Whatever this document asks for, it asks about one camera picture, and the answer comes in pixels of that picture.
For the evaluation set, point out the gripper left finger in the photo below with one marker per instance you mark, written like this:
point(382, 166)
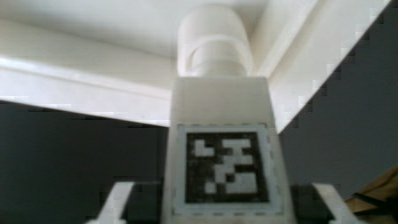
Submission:
point(110, 213)

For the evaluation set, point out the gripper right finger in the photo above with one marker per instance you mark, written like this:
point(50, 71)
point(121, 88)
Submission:
point(343, 216)

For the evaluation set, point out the white table leg with tag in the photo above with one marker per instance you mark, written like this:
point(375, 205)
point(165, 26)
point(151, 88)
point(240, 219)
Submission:
point(226, 183)

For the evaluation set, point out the white square tabletop part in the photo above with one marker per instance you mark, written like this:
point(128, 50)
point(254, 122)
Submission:
point(87, 51)

